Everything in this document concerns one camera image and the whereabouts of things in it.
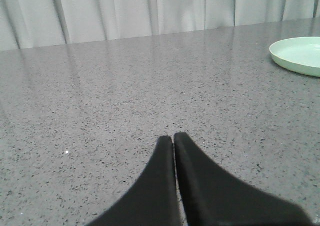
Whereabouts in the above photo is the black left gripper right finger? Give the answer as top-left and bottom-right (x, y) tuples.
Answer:
(174, 132), (312, 225)

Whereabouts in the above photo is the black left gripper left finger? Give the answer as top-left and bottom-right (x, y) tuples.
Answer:
(90, 136), (181, 225)

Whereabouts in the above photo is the mint green plate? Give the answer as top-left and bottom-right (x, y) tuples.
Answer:
(269, 37), (320, 77)

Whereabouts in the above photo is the white curtain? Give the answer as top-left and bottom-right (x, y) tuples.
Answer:
(0, 0), (320, 51)

